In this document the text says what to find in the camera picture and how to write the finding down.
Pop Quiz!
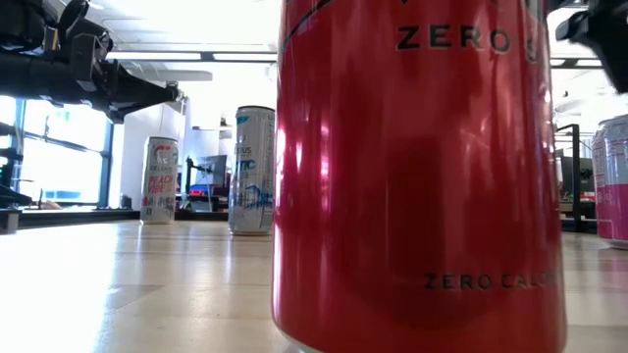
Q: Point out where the black metal shelf frame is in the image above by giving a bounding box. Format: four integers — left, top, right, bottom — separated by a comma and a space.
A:
555, 124, 583, 232

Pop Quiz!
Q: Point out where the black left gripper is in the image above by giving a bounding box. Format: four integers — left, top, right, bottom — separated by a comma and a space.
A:
66, 26, 184, 125

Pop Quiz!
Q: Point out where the grey computer monitor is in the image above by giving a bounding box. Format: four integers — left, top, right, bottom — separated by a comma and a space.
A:
198, 155, 229, 187

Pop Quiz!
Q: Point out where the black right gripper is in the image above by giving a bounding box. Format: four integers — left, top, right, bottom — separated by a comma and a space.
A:
555, 0, 628, 95

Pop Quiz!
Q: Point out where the black tripod stand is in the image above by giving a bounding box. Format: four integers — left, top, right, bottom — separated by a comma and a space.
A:
0, 122, 31, 210

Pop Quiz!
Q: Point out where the pink white raspberry lime can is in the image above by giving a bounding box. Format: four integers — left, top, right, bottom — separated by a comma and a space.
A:
591, 114, 628, 250

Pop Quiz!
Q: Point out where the large window with dark frame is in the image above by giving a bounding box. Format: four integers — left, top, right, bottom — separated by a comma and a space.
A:
0, 95, 115, 210

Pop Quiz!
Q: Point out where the black computer monitor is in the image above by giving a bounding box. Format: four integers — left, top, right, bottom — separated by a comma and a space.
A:
558, 156, 596, 202

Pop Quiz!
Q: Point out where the white Celsius Peach Vibe can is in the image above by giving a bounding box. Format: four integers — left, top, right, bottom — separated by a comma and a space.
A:
139, 135, 180, 226

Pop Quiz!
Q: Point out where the black monitor stand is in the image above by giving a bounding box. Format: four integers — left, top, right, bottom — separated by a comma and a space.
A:
183, 155, 217, 198

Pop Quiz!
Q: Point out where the black aluminium table frame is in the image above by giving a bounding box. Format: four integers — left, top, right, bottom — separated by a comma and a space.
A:
0, 208, 600, 235

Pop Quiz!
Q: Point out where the white Celsius Arctic Vibe can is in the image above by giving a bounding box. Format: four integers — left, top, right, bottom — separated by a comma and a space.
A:
228, 105, 277, 237

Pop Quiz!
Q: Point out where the red zero sugar soda can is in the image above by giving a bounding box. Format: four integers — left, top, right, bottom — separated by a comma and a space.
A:
271, 0, 568, 353

